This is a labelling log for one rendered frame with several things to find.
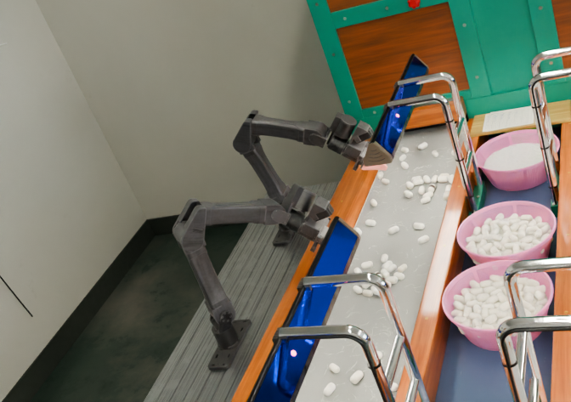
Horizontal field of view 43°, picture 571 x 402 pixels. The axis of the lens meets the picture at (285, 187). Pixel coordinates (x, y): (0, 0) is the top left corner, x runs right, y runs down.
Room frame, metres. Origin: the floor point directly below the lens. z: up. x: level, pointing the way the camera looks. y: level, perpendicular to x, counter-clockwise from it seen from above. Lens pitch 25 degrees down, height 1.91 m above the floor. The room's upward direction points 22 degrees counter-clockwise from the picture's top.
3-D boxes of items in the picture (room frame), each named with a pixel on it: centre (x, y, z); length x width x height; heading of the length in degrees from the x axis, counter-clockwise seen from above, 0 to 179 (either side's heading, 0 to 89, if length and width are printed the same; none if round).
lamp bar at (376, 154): (2.02, -0.41, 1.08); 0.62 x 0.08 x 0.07; 150
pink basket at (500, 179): (2.03, -0.74, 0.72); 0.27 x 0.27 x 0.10
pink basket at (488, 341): (1.40, -0.38, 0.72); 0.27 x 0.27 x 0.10
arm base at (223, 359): (1.75, 0.32, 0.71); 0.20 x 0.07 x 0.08; 152
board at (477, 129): (2.22, -0.85, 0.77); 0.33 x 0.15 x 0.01; 60
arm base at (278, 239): (2.28, 0.04, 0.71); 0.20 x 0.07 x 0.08; 152
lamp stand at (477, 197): (1.97, -0.48, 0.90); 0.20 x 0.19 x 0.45; 150
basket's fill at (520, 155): (2.03, -0.74, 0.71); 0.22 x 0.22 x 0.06
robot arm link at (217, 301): (1.75, 0.30, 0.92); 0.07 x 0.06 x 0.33; 16
